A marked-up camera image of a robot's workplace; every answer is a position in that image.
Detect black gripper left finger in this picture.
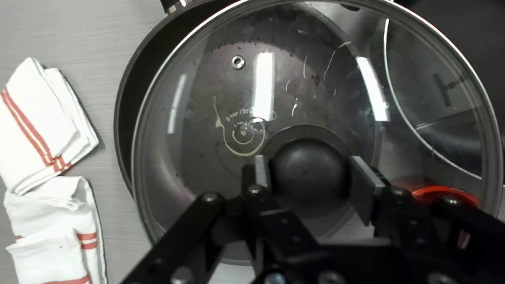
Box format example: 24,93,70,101
120,153,273,284

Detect white cloth with red stripes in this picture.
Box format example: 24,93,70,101
0,56,103,198
3,175,111,284

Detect black frying pan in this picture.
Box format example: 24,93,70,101
112,0,392,204

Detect black pot with handles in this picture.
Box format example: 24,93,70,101
382,0,505,187

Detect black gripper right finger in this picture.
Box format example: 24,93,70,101
349,155,505,254

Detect red mug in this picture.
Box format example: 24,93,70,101
412,183,481,210

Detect glass lid with black knob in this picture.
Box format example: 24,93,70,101
130,0,505,265

